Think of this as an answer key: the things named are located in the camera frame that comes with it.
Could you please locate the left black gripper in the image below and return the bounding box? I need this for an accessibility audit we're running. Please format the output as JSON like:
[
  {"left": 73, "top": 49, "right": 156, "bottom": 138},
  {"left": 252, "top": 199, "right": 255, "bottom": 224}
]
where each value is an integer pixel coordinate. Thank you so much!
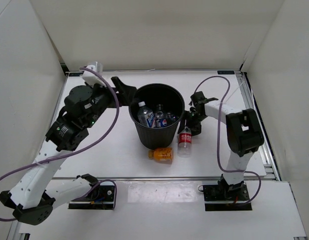
[{"left": 84, "top": 76, "right": 136, "bottom": 128}]

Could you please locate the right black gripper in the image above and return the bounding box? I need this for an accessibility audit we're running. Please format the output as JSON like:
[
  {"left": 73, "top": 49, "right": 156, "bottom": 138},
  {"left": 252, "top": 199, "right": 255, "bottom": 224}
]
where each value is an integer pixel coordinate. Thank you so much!
[{"left": 178, "top": 110, "right": 208, "bottom": 138}]

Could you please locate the clear plastic bottle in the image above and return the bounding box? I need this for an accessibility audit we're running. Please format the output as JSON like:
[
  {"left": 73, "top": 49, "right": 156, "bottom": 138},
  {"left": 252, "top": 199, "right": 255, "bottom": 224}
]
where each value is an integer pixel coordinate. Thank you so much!
[{"left": 166, "top": 111, "right": 180, "bottom": 124}]

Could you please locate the clear bottle blue label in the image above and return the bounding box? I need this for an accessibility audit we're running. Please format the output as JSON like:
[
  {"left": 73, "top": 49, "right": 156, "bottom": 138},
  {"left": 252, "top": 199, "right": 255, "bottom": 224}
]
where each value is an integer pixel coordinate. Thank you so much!
[{"left": 154, "top": 104, "right": 168, "bottom": 128}]

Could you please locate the clear bottle white label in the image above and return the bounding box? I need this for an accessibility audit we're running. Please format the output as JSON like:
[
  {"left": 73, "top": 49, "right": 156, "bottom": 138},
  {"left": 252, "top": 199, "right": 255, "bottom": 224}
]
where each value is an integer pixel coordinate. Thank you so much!
[{"left": 137, "top": 101, "right": 155, "bottom": 128}]

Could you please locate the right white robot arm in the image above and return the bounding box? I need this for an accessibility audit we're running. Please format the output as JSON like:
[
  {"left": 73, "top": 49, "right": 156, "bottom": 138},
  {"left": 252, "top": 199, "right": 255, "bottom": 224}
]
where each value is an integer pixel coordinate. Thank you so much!
[{"left": 178, "top": 91, "right": 264, "bottom": 200}]

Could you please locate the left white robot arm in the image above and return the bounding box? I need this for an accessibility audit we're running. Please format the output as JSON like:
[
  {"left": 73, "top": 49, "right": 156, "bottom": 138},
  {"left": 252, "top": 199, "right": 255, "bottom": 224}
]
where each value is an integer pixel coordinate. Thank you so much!
[{"left": 0, "top": 76, "right": 137, "bottom": 226}]

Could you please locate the black plastic waste bin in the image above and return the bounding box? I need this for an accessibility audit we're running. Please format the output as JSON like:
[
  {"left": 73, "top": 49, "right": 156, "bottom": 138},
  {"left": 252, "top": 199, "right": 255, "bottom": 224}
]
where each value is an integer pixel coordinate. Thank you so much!
[{"left": 128, "top": 83, "right": 185, "bottom": 150}]

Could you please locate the clear bottle red label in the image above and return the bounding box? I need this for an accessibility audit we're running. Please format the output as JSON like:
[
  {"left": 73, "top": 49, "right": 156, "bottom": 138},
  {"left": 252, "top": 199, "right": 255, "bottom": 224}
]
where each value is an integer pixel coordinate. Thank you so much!
[{"left": 177, "top": 127, "right": 192, "bottom": 158}]

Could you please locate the orange juice bottle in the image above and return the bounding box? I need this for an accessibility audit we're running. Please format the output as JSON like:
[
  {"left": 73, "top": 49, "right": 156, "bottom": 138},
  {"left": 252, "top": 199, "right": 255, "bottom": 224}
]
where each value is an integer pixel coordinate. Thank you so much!
[{"left": 148, "top": 147, "right": 174, "bottom": 164}]

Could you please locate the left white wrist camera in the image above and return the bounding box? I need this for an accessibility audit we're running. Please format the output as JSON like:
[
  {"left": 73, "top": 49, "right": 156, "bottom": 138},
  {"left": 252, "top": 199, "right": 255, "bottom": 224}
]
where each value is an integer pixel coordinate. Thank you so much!
[{"left": 79, "top": 61, "right": 106, "bottom": 87}]

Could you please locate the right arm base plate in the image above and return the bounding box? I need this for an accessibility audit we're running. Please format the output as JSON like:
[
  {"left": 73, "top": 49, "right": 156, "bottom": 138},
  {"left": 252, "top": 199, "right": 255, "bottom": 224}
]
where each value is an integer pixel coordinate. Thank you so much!
[{"left": 197, "top": 184, "right": 253, "bottom": 212}]

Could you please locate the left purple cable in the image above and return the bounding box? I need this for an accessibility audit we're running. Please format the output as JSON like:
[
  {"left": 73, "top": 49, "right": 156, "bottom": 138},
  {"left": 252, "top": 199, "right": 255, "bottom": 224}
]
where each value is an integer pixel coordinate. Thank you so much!
[{"left": 0, "top": 66, "right": 120, "bottom": 222}]

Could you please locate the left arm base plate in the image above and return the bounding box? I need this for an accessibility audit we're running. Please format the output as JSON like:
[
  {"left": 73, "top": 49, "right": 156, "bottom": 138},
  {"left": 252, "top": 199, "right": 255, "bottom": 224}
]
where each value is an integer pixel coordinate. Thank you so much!
[{"left": 68, "top": 179, "right": 118, "bottom": 211}]

